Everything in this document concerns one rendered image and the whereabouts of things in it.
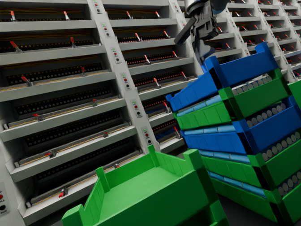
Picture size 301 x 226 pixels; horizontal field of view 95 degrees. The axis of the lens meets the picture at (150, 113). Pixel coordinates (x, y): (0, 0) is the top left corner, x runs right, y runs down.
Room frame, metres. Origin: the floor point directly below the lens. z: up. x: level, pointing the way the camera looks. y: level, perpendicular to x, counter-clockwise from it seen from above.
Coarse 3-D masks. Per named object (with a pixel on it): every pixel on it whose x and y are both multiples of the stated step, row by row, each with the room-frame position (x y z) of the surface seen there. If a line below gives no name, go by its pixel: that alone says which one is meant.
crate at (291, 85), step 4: (300, 80) 1.14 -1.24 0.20; (288, 84) 1.18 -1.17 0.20; (292, 84) 1.13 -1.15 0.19; (296, 84) 1.14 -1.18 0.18; (300, 84) 1.14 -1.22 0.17; (292, 88) 1.13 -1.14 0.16; (296, 88) 1.13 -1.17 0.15; (300, 88) 1.14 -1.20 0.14; (292, 92) 1.13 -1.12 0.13; (296, 92) 1.13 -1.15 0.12; (300, 92) 1.14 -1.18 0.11; (296, 96) 1.13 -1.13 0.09; (300, 96) 1.13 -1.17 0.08; (280, 100) 1.11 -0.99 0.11; (296, 100) 1.13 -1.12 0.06; (300, 100) 1.13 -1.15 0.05; (300, 104) 1.13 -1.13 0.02
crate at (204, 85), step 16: (256, 48) 0.38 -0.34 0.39; (208, 64) 0.32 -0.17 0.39; (224, 64) 0.32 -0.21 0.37; (240, 64) 0.33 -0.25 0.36; (256, 64) 0.35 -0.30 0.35; (272, 64) 0.36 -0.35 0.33; (208, 80) 0.34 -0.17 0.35; (224, 80) 0.31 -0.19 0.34; (240, 80) 0.33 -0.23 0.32; (176, 96) 0.51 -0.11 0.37; (192, 96) 0.43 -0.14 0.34; (208, 96) 0.42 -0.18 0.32
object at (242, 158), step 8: (288, 136) 0.37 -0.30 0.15; (296, 136) 0.37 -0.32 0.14; (272, 144) 0.36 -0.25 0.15; (280, 144) 0.35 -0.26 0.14; (288, 144) 0.36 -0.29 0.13; (200, 152) 0.53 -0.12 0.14; (208, 152) 0.48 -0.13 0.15; (216, 152) 0.45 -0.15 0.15; (224, 152) 0.42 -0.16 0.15; (264, 152) 0.34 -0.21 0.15; (272, 152) 0.34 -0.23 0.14; (232, 160) 0.40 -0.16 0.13; (240, 160) 0.36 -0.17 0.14; (248, 160) 0.34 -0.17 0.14; (264, 160) 0.33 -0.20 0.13
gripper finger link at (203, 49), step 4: (200, 40) 0.51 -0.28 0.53; (200, 44) 0.51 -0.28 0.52; (204, 44) 0.51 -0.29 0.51; (200, 48) 0.52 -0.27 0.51; (204, 48) 0.51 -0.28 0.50; (208, 48) 0.50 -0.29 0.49; (196, 52) 0.52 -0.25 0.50; (200, 52) 0.52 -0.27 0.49; (204, 52) 0.51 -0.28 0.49; (196, 56) 0.53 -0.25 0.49; (200, 56) 0.52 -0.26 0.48; (200, 60) 0.53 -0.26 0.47; (200, 64) 0.54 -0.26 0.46
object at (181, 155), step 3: (183, 147) 1.14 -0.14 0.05; (177, 150) 1.11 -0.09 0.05; (180, 150) 1.08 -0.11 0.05; (183, 150) 1.04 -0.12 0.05; (186, 150) 1.01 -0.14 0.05; (168, 153) 1.13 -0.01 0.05; (171, 153) 1.09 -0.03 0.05; (174, 153) 1.06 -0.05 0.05; (177, 153) 1.02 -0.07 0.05; (180, 153) 0.99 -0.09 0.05; (177, 156) 0.98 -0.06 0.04; (180, 156) 0.98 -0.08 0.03; (183, 156) 0.99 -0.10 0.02
